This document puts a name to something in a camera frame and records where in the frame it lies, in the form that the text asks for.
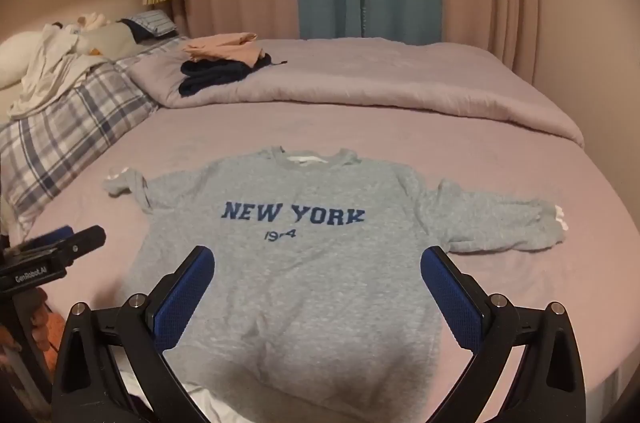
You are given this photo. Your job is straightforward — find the blue striped pillow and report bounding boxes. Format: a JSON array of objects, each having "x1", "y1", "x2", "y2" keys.
[{"x1": 120, "y1": 9, "x2": 180, "y2": 40}]

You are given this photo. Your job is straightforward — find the navy folded clothes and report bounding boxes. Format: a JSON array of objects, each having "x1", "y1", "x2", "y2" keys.
[{"x1": 179, "y1": 53, "x2": 288, "y2": 98}]

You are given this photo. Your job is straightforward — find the peach folded clothes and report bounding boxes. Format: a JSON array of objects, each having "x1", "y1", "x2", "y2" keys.
[{"x1": 181, "y1": 32, "x2": 266, "y2": 66}]

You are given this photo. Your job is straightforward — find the white pillow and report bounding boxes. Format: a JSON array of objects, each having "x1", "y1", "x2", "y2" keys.
[{"x1": 0, "y1": 30, "x2": 48, "y2": 92}]

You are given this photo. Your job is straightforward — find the plaid pillow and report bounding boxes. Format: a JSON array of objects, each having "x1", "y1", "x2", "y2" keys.
[{"x1": 0, "y1": 38, "x2": 188, "y2": 231}]

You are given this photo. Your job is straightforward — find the pink bed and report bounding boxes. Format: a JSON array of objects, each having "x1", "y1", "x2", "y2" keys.
[{"x1": 0, "y1": 103, "x2": 628, "y2": 423}]

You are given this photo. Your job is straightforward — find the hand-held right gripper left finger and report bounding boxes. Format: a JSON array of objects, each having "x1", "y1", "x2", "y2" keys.
[{"x1": 52, "y1": 245, "x2": 216, "y2": 423}]

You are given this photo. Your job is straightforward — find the pink quilt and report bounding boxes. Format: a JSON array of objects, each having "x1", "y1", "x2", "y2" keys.
[{"x1": 127, "y1": 37, "x2": 586, "y2": 148}]

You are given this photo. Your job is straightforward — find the white crumpled cloth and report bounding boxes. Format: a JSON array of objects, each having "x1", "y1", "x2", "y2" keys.
[{"x1": 9, "y1": 23, "x2": 111, "y2": 120}]

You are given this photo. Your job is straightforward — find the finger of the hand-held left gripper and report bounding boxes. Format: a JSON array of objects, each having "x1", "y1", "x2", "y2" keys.
[
  {"x1": 62, "y1": 225, "x2": 107, "y2": 257},
  {"x1": 10, "y1": 226, "x2": 76, "y2": 257}
]

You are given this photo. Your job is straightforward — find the grey printed sweatshirt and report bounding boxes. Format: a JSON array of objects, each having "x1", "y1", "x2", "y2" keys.
[{"x1": 102, "y1": 146, "x2": 568, "y2": 421}]

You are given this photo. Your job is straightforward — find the plush toy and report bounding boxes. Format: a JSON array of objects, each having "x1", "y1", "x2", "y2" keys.
[{"x1": 52, "y1": 10, "x2": 151, "y2": 58}]

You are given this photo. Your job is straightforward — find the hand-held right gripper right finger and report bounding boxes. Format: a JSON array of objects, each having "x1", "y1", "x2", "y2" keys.
[{"x1": 420, "y1": 245, "x2": 587, "y2": 423}]

